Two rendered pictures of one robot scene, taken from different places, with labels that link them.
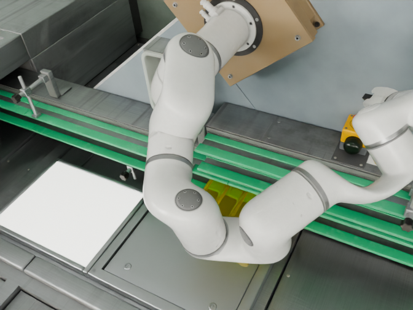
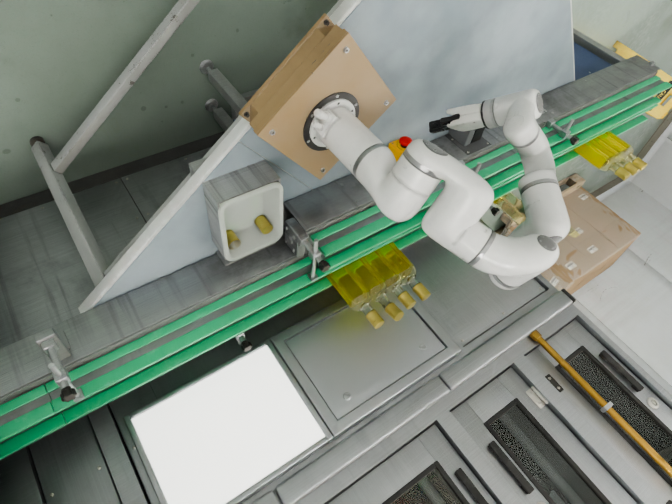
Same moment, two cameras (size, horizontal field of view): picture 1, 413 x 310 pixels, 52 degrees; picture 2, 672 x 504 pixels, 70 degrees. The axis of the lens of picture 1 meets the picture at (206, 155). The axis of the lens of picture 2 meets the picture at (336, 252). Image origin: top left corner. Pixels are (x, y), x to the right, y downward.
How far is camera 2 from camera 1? 104 cm
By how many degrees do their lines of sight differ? 48
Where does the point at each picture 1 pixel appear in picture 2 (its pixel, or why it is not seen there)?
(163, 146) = (482, 233)
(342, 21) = (387, 73)
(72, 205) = (226, 423)
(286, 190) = (553, 196)
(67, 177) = (173, 415)
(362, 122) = (525, 131)
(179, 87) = (478, 181)
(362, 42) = (400, 82)
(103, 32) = not seen: outside the picture
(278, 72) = not seen: hidden behind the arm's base
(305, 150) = not seen: hidden behind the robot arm
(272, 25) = (366, 103)
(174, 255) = (357, 351)
